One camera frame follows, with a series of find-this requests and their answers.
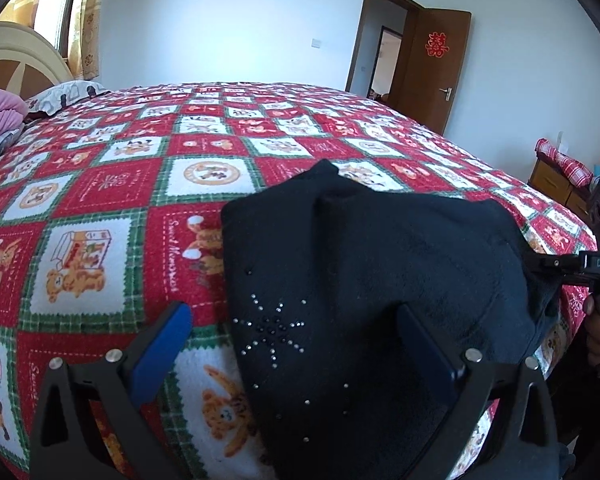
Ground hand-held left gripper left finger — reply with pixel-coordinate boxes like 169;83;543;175
27;301;196;480

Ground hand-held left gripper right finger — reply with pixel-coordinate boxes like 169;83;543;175
396;304;563;480

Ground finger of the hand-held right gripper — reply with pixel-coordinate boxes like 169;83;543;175
524;253;584;270
545;270;589;287

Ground black pants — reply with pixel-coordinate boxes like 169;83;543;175
221;159;564;480

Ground wooden cabinet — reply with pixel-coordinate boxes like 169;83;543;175
528;157;594;222

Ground red checked cloth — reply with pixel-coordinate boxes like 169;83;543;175
535;138;594;187

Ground person's dark clothing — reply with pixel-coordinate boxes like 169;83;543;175
547;282;600;480

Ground red checked printed blanket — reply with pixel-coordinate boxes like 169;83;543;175
0;81;599;480

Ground red paper door decoration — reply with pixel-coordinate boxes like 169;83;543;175
425;31;450;58

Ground white patterned pillow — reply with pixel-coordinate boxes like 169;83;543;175
25;81;107;117

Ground pink quilt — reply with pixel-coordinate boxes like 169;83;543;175
0;89;29;149

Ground beige headboard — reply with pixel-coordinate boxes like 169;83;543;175
0;21;74;99

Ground yellow curtain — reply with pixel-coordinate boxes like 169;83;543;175
0;0;107;82

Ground window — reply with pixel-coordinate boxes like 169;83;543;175
30;0;78;53

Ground brown door frame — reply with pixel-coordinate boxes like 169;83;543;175
345;0;424;104

